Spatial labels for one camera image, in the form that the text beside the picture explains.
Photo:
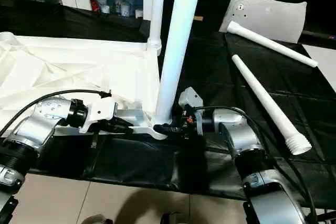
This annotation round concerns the white plastic table top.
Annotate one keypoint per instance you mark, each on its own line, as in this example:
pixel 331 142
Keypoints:
pixel 63 66

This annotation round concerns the white plastic table leg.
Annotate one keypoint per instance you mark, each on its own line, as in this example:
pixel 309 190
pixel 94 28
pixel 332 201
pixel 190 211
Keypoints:
pixel 176 40
pixel 273 43
pixel 157 9
pixel 273 103

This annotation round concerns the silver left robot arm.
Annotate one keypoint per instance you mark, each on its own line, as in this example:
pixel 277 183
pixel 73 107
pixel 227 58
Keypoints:
pixel 37 124

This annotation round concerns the grey right robot foot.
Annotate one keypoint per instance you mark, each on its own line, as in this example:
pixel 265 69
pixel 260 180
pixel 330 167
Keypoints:
pixel 173 219

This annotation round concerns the grey robot foot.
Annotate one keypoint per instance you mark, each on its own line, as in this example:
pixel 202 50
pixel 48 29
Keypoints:
pixel 173 219
pixel 97 220

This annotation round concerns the grey left robot foot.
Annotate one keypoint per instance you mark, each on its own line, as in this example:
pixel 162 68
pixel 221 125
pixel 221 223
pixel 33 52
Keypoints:
pixel 97 220

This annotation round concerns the small brown block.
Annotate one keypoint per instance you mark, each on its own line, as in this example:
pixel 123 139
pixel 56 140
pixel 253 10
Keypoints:
pixel 198 18

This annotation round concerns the black work mat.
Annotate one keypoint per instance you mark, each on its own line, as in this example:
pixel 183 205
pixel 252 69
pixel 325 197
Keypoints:
pixel 294 171

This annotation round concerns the white plastic bag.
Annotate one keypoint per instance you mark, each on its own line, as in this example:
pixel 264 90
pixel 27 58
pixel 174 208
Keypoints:
pixel 273 14

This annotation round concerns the flat white board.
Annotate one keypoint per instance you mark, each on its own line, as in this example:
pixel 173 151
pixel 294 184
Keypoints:
pixel 323 61

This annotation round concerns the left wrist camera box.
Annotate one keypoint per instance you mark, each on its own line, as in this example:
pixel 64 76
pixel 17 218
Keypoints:
pixel 100 111

